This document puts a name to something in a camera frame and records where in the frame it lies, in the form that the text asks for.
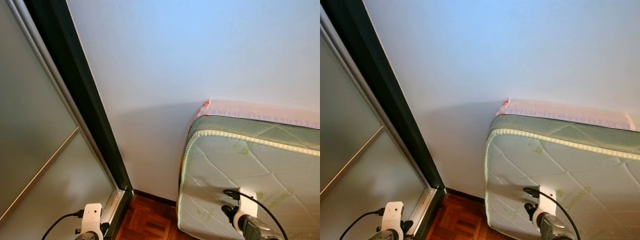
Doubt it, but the dark wooden skirting board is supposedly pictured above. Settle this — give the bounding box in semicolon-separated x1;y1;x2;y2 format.
445;187;487;205
132;189;178;207

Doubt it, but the frosted glass sliding door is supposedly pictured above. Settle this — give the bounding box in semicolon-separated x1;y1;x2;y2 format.
0;0;125;240
320;0;432;240

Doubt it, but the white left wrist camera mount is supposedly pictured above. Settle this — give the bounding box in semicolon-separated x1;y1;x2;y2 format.
382;201;405;234
81;203;104;236

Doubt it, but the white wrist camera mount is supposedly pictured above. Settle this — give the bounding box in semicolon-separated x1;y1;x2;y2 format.
382;201;405;234
81;203;104;236
532;186;557;224
234;189;259;226

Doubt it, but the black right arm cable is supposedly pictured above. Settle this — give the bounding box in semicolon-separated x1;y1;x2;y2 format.
523;187;581;240
223;188;289;240

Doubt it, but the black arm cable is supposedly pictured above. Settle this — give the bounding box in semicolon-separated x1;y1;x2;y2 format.
41;211;84;240
523;187;581;240
340;208;386;240
223;188;289;240

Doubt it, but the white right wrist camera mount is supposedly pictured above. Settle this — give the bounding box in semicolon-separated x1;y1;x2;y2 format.
234;189;259;226
532;186;557;224

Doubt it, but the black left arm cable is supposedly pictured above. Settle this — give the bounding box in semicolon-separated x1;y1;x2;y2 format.
340;208;386;240
41;211;84;240

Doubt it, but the black door frame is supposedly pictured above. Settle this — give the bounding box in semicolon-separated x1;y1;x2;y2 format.
320;0;447;240
24;0;134;240

